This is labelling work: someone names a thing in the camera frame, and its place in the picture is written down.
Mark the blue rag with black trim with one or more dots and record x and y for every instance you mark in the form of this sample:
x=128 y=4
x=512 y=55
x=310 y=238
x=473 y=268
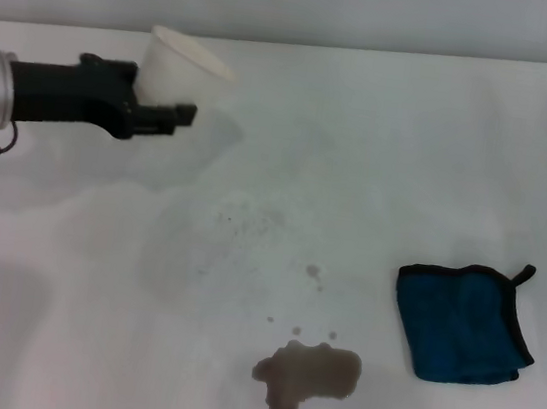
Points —
x=459 y=325

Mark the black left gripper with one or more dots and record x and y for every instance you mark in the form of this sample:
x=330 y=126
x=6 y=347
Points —
x=71 y=94

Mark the white paper cup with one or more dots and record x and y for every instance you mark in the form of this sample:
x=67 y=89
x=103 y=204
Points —
x=175 y=73

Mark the dark water stain puddle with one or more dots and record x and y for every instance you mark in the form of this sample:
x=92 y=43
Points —
x=312 y=371

